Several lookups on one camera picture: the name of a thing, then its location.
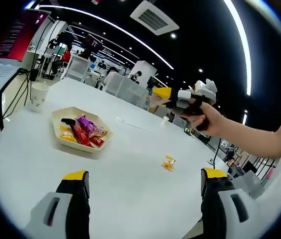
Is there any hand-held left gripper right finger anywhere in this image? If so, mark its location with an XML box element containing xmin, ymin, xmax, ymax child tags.
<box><xmin>200</xmin><ymin>167</ymin><xmax>258</xmax><ymax>239</ymax></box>

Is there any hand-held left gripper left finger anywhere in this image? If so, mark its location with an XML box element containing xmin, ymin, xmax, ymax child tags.
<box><xmin>22</xmin><ymin>170</ymin><xmax>91</xmax><ymax>239</ymax></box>

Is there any dark red chocolate bar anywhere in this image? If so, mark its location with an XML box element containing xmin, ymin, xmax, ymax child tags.
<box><xmin>77</xmin><ymin>126</ymin><xmax>94</xmax><ymax>148</ymax></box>

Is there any small red candy packet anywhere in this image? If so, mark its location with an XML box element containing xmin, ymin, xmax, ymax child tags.
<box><xmin>90</xmin><ymin>136</ymin><xmax>106</xmax><ymax>147</ymax></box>

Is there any purple gold wafer packet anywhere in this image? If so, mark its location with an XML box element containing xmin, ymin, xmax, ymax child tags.
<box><xmin>87</xmin><ymin>123</ymin><xmax>108</xmax><ymax>138</ymax></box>
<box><xmin>76</xmin><ymin>114</ymin><xmax>99</xmax><ymax>132</ymax></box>

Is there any red brown long wafer bar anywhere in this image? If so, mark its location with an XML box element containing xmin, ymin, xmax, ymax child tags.
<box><xmin>70</xmin><ymin>124</ymin><xmax>88</xmax><ymax>146</ymax></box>

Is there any cream hexagonal container tray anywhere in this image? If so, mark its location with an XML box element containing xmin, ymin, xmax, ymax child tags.
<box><xmin>51</xmin><ymin>106</ymin><xmax>113</xmax><ymax>153</ymax></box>

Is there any black snack clear wrapper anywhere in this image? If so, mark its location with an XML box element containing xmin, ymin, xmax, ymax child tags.
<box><xmin>60</xmin><ymin>118</ymin><xmax>78</xmax><ymax>126</ymax></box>

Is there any person's right hand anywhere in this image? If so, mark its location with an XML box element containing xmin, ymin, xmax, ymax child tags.
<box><xmin>180</xmin><ymin>102</ymin><xmax>224</xmax><ymax>137</ymax></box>

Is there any large grey mesh chair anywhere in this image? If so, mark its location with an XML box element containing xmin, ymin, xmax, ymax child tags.
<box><xmin>105</xmin><ymin>74</ymin><xmax>148</xmax><ymax>108</ymax></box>

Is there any grey chair back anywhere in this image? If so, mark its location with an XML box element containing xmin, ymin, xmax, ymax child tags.
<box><xmin>230</xmin><ymin>170</ymin><xmax>266</xmax><ymax>200</ymax></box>

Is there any wide ceiling light strip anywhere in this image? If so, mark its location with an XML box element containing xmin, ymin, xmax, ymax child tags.
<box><xmin>224</xmin><ymin>0</ymin><xmax>252</xmax><ymax>97</ymax></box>

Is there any ceiling air conditioner vent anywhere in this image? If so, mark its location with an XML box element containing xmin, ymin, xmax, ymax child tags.
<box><xmin>130</xmin><ymin>0</ymin><xmax>180</xmax><ymax>36</ymax></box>

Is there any thin ceiling light strip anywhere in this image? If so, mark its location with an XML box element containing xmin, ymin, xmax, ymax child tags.
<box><xmin>38</xmin><ymin>4</ymin><xmax>175</xmax><ymax>70</ymax></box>

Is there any white mesh office chair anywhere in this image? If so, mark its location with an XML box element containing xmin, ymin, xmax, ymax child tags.
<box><xmin>67</xmin><ymin>55</ymin><xmax>91</xmax><ymax>82</ymax></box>

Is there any white paper cup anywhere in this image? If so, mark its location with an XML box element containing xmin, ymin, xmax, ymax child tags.
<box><xmin>30</xmin><ymin>83</ymin><xmax>49</xmax><ymax>113</ymax></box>

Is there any wall poster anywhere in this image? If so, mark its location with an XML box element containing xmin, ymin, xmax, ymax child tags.
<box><xmin>130</xmin><ymin>71</ymin><xmax>143</xmax><ymax>85</ymax></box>

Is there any thin black cable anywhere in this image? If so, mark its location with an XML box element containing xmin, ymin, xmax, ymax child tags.
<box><xmin>209</xmin><ymin>138</ymin><xmax>221</xmax><ymax>171</ymax></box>

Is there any black hanging cable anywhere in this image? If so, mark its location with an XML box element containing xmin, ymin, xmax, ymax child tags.
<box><xmin>0</xmin><ymin>14</ymin><xmax>46</xmax><ymax>125</ymax></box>
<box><xmin>0</xmin><ymin>14</ymin><xmax>54</xmax><ymax>150</ymax></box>

